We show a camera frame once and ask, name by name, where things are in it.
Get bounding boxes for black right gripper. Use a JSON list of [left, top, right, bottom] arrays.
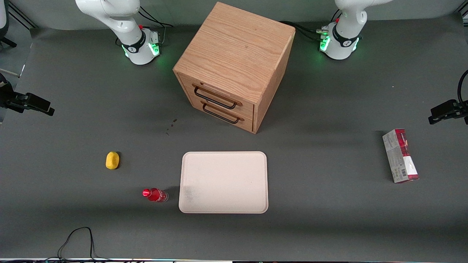
[[0, 73, 55, 117]]

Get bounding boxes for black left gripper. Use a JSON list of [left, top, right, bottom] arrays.
[[428, 99, 468, 125]]

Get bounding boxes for red coke bottle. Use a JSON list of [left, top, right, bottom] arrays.
[[142, 188, 169, 203]]

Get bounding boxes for cream rectangular plastic tray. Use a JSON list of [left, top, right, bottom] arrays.
[[178, 151, 269, 214]]

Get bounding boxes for red and white carton box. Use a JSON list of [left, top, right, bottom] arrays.
[[382, 129, 419, 183]]

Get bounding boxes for yellow lemon-shaped object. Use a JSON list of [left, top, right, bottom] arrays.
[[106, 152, 120, 170]]

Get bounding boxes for wooden two-drawer cabinet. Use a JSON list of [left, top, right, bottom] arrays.
[[173, 2, 296, 134]]

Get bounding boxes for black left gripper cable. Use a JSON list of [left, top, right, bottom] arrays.
[[457, 69, 468, 104]]

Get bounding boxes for black cable loop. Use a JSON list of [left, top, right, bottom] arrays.
[[57, 226, 110, 262]]

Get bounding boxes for black right arm base cables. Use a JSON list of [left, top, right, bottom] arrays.
[[138, 5, 174, 45]]

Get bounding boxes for black arm base cables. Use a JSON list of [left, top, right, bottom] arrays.
[[280, 9, 342, 42], [138, 5, 174, 45]]

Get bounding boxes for black left arm base cables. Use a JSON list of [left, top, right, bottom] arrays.
[[280, 9, 342, 42]]

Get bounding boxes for black wire drawer handle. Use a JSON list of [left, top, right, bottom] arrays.
[[193, 86, 238, 110], [202, 103, 241, 124]]

